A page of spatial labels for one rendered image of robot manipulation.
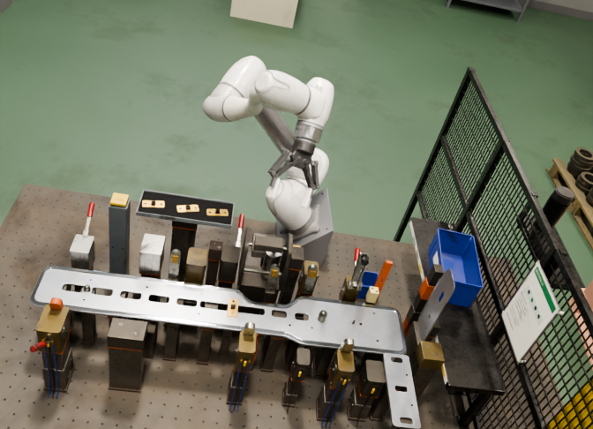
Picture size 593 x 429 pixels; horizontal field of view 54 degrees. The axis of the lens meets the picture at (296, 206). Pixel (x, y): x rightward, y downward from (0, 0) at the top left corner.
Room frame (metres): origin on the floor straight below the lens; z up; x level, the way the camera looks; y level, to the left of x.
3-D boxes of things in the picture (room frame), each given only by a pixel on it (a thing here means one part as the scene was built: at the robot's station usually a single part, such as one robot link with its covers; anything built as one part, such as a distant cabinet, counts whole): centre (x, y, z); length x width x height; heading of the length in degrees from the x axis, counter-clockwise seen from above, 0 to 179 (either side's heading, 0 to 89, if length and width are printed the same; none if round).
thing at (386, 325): (1.38, 0.15, 1.00); 1.38 x 0.22 x 0.02; 100
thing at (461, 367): (1.74, -0.72, 1.02); 0.90 x 0.22 x 0.03; 10
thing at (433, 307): (1.50, -0.59, 1.17); 0.12 x 0.01 x 0.34; 10
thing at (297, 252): (1.64, -0.05, 0.91); 0.07 x 0.05 x 0.42; 10
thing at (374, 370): (1.28, -0.44, 0.84); 0.12 x 0.07 x 0.28; 10
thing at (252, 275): (1.61, 0.07, 0.95); 0.18 x 0.13 x 0.49; 100
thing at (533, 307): (1.47, -0.89, 1.30); 0.23 x 0.02 x 0.31; 10
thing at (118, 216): (1.64, 0.67, 0.92); 0.08 x 0.08 x 0.44; 10
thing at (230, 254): (1.60, 0.20, 0.89); 0.12 x 0.07 x 0.38; 10
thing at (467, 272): (1.83, -0.71, 1.10); 0.30 x 0.17 x 0.13; 3
